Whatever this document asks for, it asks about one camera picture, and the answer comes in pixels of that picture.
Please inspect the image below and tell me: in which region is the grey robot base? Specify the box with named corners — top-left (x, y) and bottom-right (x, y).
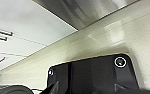
top-left (46, 53), bottom-right (140, 94)

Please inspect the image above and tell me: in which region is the white cabinet panel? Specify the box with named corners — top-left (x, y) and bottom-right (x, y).
top-left (0, 0), bottom-right (79, 72)

